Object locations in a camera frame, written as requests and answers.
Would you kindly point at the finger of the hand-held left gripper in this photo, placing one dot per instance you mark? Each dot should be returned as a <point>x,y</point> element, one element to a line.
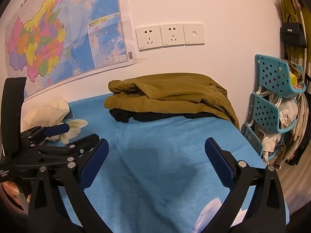
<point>57,129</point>
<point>82,143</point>

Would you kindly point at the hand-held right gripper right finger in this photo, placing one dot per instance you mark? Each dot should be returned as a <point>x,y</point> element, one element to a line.
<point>218,162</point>

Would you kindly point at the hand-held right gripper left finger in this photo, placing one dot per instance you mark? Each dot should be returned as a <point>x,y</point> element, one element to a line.
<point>96,161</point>

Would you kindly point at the cream clothing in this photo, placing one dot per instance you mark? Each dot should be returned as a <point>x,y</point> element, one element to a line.
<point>46,112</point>

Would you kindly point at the olive green pants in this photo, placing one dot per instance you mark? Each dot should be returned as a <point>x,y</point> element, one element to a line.
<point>175,94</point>

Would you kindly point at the person's left forearm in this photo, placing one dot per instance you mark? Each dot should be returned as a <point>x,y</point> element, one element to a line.
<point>12,196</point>

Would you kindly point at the hanging beige and dark clothes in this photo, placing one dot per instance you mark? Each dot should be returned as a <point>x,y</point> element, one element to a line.
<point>300,126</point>

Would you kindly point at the hanging yellow-green clothes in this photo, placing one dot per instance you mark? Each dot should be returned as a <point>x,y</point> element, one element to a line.
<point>290,7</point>

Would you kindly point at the teal perforated hanging basket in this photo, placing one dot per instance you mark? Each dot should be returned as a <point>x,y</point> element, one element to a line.
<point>264,112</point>
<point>254,140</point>
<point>272,75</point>

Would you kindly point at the blue floral printed bedsheet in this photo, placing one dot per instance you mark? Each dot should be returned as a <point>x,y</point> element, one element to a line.
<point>158,155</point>

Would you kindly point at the black clothing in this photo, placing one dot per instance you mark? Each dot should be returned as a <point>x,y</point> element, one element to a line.
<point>150,116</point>

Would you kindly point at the white plastic bags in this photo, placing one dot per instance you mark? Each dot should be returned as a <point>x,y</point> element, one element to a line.
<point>288,114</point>

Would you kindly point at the yellow cup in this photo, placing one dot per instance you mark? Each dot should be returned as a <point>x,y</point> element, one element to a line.
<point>294,80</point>

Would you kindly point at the black handbag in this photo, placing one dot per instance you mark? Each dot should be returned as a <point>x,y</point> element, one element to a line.
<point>292,35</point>

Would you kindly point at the colourful wall map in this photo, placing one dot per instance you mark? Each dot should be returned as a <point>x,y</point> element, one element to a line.
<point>60,34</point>

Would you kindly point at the white wall socket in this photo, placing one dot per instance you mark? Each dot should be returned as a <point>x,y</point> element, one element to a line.
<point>148,38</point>
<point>172,35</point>

